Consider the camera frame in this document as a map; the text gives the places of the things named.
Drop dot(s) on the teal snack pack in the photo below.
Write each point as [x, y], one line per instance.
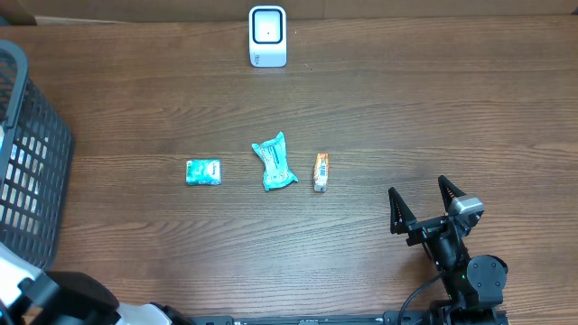
[273, 154]

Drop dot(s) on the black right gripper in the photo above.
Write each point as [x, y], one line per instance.
[404, 221]

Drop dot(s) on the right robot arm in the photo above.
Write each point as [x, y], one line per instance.
[474, 284]

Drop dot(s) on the small orange juice carton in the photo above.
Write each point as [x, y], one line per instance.
[320, 172]

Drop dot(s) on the teal tissue packet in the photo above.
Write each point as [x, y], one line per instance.
[203, 172]

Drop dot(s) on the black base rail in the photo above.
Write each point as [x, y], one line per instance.
[386, 318]

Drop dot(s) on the white barcode scanner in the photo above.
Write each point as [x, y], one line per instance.
[267, 35]

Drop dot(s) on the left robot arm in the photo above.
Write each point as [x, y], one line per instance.
[31, 295]

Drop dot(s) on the dark plastic mesh basket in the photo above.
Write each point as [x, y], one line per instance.
[36, 152]

